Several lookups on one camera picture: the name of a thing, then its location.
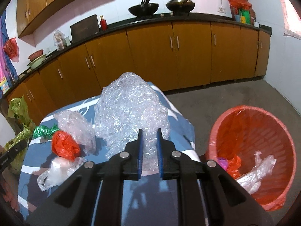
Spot large red knotted plastic bag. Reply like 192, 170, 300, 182
217, 155, 241, 179

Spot white translucent plastic bag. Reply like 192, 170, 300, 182
37, 157, 87, 191

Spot clear plastic bag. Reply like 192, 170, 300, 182
235, 150, 277, 195

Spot dark green plastic bag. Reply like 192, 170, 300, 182
32, 124, 60, 139

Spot olive green knotted plastic bag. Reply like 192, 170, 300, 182
4, 96, 36, 176

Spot small red knotted plastic bag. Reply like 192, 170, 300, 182
52, 131, 81, 162

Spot small bubble wrap piece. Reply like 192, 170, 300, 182
53, 110, 96, 155

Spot large bubble wrap bundle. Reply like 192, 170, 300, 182
94, 72, 170, 172

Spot red plastic trash basket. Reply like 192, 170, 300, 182
205, 106, 296, 211

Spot brown lower kitchen cabinets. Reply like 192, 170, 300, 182
4, 22, 271, 124

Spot blue white striped tablecloth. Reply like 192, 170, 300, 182
18, 82, 210, 226

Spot colourful small box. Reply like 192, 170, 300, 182
0, 76, 10, 94

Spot pink floral curtain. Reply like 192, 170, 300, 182
1, 11, 18, 97

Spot stacked red green basins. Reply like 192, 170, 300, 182
28, 50, 46, 69

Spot hanging red plastic bag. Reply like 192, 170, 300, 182
3, 37, 19, 62

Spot jar wrapped in plastic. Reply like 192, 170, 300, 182
53, 30, 71, 51

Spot dark cutting board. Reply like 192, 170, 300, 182
70, 14, 100, 43

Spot red bottle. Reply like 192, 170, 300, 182
100, 15, 108, 31

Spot red bag with groceries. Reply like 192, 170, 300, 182
228, 0, 256, 25

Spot black wok with ladle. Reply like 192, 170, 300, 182
128, 0, 159, 17

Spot black wok with lid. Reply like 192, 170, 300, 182
165, 0, 195, 13

